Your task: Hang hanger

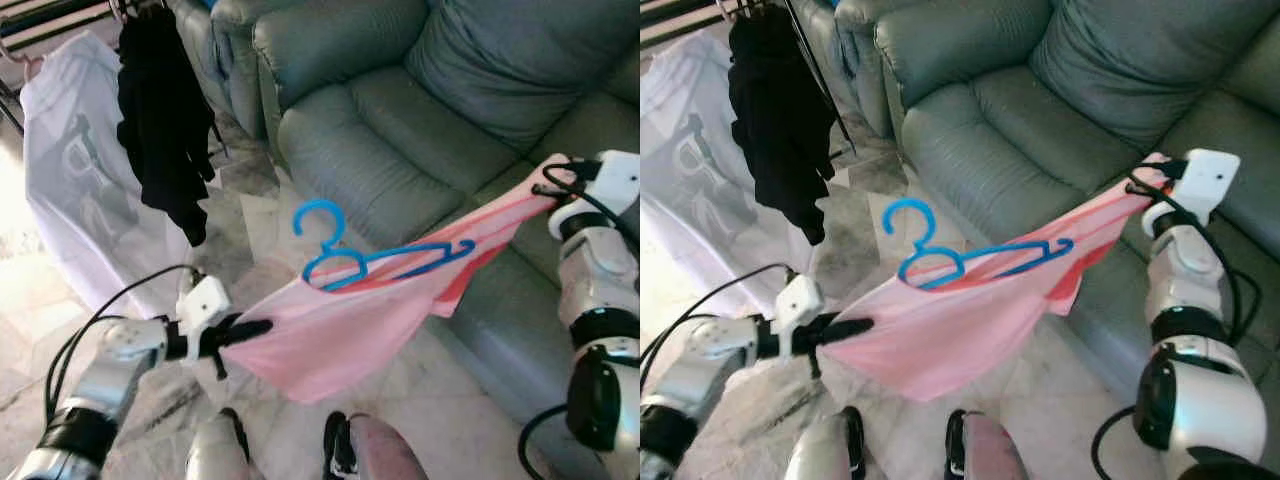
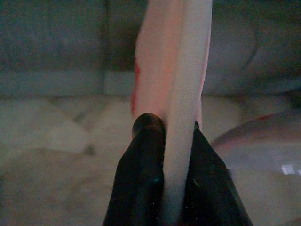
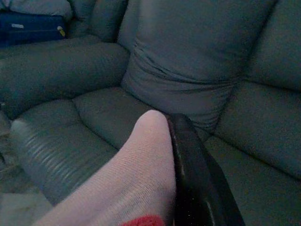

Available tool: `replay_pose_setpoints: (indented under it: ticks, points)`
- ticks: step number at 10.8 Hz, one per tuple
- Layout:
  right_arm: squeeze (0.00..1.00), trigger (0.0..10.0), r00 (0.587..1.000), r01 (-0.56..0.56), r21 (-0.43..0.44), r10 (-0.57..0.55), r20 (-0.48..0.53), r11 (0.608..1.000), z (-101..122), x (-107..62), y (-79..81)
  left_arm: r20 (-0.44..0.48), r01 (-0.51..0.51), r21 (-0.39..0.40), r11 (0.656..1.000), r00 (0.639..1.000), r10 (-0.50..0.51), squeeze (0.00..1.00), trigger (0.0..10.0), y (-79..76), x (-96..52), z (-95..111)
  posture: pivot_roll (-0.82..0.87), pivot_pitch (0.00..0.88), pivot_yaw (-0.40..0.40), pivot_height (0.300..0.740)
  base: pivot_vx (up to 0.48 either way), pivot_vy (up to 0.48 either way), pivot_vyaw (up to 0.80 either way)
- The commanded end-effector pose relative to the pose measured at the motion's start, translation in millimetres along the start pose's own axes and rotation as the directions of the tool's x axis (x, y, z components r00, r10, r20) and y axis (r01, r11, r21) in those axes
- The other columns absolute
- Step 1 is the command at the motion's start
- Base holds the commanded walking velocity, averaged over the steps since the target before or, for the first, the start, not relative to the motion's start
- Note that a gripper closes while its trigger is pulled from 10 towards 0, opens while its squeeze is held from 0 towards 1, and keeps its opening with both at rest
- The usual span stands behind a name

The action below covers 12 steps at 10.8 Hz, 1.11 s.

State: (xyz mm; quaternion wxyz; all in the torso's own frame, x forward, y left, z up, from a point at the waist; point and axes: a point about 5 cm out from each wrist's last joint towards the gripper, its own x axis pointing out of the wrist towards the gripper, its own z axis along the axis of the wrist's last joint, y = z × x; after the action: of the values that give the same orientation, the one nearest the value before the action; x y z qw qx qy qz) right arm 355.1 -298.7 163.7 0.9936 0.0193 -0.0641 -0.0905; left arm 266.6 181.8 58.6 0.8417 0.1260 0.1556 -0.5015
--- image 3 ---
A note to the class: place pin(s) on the blue bag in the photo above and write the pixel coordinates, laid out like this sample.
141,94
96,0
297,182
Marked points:
35,30

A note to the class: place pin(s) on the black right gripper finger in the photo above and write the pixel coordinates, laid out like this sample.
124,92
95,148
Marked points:
197,176

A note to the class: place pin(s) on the green leather sofa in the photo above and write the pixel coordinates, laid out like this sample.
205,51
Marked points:
211,58

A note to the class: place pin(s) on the white garment red trim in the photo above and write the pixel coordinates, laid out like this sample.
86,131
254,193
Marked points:
129,176

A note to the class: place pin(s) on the green leather armchair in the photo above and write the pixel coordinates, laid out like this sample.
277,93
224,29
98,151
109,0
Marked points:
98,18

